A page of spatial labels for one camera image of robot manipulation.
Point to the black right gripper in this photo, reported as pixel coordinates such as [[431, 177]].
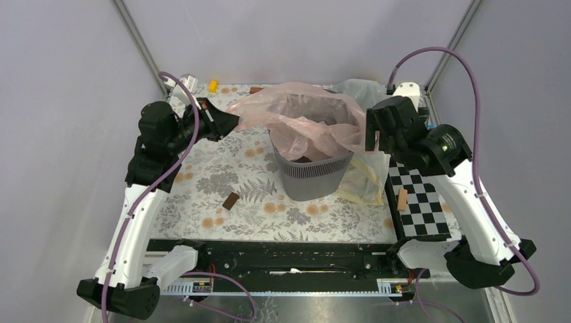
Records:
[[372, 126]]

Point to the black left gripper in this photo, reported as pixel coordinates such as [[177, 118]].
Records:
[[219, 124]]

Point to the clear yellow-rimmed plastic bag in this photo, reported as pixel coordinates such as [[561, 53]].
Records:
[[365, 178]]

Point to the pink plastic trash bag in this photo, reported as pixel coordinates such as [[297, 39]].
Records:
[[304, 120]]

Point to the grey mesh trash bin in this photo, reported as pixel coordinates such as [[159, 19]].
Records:
[[304, 179]]

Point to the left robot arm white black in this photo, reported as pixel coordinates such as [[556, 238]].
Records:
[[121, 285]]

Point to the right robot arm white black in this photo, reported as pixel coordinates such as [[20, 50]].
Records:
[[486, 253]]

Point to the yellow toy block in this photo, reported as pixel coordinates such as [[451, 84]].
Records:
[[213, 86]]

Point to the brown rectangular block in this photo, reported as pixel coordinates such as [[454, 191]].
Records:
[[254, 90]]

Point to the floral patterned table mat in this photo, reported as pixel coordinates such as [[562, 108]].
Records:
[[244, 163]]

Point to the small brown card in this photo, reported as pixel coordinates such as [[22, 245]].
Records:
[[230, 201]]

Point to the beige tape strip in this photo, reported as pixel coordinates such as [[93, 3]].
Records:
[[402, 199]]

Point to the black white checkerboard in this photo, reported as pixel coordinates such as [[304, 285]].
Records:
[[424, 217]]

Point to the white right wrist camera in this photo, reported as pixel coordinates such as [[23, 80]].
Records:
[[409, 90]]

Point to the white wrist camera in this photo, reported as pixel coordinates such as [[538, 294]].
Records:
[[409, 90], [186, 83]]

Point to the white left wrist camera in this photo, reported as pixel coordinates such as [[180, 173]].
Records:
[[186, 83]]

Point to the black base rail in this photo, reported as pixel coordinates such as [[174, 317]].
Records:
[[297, 267]]

